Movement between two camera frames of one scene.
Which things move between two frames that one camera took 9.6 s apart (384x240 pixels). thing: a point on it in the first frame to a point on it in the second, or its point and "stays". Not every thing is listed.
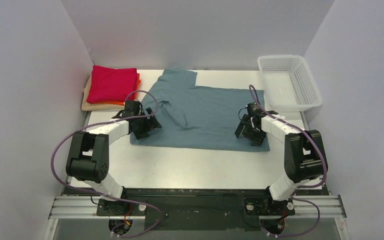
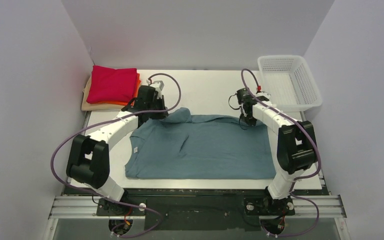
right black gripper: x=247 y=126 to x=248 y=117
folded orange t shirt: x=137 y=83 stays
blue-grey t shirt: x=198 y=116 to x=180 y=146
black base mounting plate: x=201 y=209 stays
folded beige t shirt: x=86 y=106 stays
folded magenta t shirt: x=108 y=85 stays
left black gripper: x=147 y=122 to x=155 y=110
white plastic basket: x=289 y=83 stays
